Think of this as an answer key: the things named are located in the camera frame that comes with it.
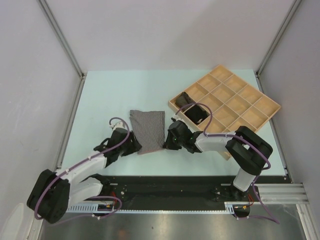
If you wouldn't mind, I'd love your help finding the grey striped underwear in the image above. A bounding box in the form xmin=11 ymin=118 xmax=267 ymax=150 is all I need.
xmin=129 ymin=110 xmax=165 ymax=155

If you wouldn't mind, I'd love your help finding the black underwear beige waistband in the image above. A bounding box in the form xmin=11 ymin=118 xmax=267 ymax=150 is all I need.
xmin=184 ymin=105 xmax=209 ymax=125

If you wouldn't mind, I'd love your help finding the brown underwear beige waistband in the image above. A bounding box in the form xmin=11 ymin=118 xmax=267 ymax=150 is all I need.
xmin=173 ymin=92 xmax=195 ymax=112

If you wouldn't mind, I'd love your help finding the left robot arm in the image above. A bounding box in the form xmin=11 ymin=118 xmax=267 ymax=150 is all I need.
xmin=26 ymin=128 xmax=142 ymax=224

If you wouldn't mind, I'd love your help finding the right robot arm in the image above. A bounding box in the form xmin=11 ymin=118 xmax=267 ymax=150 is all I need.
xmin=163 ymin=120 xmax=273 ymax=201

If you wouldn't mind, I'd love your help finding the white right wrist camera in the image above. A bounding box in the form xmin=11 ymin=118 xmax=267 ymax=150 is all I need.
xmin=171 ymin=115 xmax=186 ymax=123

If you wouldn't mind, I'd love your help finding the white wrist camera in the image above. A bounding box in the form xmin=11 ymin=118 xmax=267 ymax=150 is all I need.
xmin=109 ymin=120 xmax=127 ymax=131
xmin=171 ymin=115 xmax=186 ymax=123

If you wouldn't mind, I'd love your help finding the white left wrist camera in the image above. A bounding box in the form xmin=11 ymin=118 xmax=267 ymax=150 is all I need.
xmin=109 ymin=120 xmax=127 ymax=131

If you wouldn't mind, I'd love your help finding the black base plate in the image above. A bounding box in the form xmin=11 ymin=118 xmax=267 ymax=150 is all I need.
xmin=82 ymin=174 xmax=262 ymax=211

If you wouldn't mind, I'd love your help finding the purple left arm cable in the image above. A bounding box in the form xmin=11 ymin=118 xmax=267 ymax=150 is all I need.
xmin=33 ymin=116 xmax=131 ymax=221

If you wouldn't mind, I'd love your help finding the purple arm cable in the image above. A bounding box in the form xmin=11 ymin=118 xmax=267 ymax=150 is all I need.
xmin=33 ymin=116 xmax=131 ymax=221
xmin=174 ymin=102 xmax=281 ymax=225

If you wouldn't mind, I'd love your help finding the grey slotted cable duct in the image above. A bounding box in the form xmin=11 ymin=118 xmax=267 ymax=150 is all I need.
xmin=67 ymin=201 xmax=236 ymax=215

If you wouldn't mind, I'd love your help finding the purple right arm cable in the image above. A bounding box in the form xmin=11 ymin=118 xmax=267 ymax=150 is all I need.
xmin=174 ymin=102 xmax=281 ymax=225

